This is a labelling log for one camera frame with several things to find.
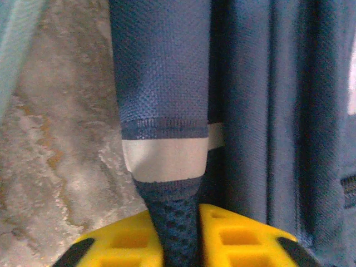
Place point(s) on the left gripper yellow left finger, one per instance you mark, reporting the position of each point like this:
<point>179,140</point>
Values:
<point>97,258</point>

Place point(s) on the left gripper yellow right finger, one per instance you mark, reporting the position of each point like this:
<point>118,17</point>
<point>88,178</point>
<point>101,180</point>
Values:
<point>267,253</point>

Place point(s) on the navy blue student backpack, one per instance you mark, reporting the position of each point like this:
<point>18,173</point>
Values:
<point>278,111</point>

